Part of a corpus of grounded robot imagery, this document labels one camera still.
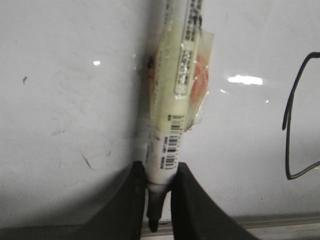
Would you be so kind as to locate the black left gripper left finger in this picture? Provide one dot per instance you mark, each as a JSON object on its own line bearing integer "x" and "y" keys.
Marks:
{"x": 121, "y": 218}

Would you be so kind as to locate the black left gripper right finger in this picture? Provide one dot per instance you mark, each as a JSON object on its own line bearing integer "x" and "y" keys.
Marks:
{"x": 195, "y": 216}

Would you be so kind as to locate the red round magnet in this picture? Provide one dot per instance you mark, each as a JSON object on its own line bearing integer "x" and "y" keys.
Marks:
{"x": 201, "y": 80}

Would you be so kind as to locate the white whiteboard marker pen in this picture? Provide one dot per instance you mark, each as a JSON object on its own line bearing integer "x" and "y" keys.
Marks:
{"x": 174, "y": 68}

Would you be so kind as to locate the large white whiteboard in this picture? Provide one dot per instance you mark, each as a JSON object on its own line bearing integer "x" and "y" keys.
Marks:
{"x": 74, "y": 111}

